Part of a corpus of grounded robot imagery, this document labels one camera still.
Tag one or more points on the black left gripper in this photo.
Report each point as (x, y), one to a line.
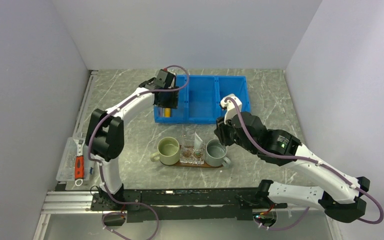
(173, 102)

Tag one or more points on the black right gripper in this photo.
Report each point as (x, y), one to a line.
(221, 131)

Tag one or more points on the grey ceramic mug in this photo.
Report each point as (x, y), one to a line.
(216, 154)

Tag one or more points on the white toothpaste tube green cap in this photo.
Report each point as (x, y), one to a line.
(197, 145)

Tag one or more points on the yellow orange tube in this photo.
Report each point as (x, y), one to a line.
(167, 112)

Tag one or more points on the brown oval wooden tray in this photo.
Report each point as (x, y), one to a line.
(201, 164)

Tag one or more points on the clear glass toothbrush holder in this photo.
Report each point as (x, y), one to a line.
(187, 154)

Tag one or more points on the light green ceramic mug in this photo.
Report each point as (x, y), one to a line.
(168, 151)

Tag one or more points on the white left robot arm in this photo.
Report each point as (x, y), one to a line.
(106, 130)

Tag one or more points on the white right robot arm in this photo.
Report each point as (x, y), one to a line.
(334, 192)

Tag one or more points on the blue left storage bin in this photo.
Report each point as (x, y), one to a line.
(173, 115)

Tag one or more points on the blue storage bin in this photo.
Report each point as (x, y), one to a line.
(201, 102)
(173, 115)
(236, 85)

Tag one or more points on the blue middle storage bin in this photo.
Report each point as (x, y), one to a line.
(201, 102)

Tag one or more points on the blue right storage bin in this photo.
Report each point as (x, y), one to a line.
(236, 85)

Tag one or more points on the clear plastic box blue latches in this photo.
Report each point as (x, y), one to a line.
(65, 171)

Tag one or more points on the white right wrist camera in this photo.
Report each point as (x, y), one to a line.
(232, 105)

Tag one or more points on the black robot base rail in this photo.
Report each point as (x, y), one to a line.
(186, 204)

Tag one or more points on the red handled tool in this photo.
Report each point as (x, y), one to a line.
(79, 161)

